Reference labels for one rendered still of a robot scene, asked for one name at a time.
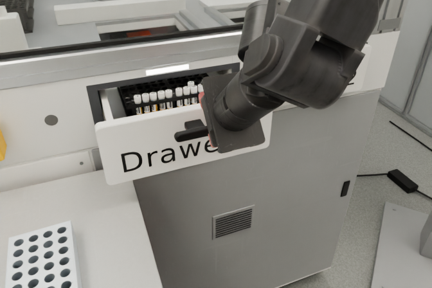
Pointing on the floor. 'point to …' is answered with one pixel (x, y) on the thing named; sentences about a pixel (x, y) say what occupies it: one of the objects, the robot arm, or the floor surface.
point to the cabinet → (244, 200)
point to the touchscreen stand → (403, 249)
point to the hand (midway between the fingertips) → (216, 126)
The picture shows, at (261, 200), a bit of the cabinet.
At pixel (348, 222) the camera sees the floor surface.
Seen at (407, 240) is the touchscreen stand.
